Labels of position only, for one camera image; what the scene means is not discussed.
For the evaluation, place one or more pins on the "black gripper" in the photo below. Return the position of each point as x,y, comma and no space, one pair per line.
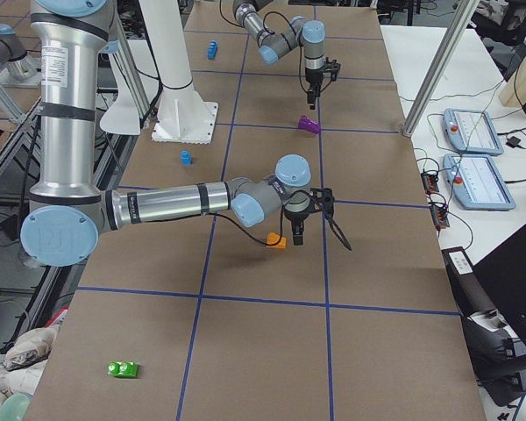
296,217
312,81

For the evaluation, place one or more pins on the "orange trapezoid block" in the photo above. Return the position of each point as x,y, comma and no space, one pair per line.
275,240

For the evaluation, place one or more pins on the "purple trapezoid block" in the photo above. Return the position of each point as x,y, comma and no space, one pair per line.
309,125

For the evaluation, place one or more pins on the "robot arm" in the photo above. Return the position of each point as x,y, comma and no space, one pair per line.
72,204
276,36

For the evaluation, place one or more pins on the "long blue studded brick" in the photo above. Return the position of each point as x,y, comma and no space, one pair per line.
212,50

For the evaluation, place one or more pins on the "small blue block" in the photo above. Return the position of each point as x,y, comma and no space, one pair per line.
186,158

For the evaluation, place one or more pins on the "upper orange relay box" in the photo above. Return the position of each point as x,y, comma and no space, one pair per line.
430,182

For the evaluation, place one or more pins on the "orange relay box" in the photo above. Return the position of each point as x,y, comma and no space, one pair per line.
430,182
439,215

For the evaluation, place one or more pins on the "lower orange relay box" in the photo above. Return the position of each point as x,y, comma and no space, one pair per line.
439,215

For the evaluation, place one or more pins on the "upper teach pendant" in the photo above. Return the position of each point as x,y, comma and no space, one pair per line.
471,132

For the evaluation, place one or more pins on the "teach pendant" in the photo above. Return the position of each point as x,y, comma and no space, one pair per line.
475,182
471,132

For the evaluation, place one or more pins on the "white remote box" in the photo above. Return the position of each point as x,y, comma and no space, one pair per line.
460,262

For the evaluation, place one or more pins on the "lower teach pendant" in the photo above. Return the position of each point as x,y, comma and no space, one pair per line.
475,182

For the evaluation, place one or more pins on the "black laptop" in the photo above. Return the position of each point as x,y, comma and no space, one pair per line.
502,274

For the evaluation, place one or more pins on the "green studded brick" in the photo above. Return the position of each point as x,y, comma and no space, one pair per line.
123,369

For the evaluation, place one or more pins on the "black device under laptop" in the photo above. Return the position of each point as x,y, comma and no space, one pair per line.
497,353

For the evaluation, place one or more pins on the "crumpled cloth pile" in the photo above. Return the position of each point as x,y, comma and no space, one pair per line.
23,365

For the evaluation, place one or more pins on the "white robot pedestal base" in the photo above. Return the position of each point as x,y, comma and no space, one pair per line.
182,115

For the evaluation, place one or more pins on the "aluminium frame post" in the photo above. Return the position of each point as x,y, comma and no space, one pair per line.
442,56

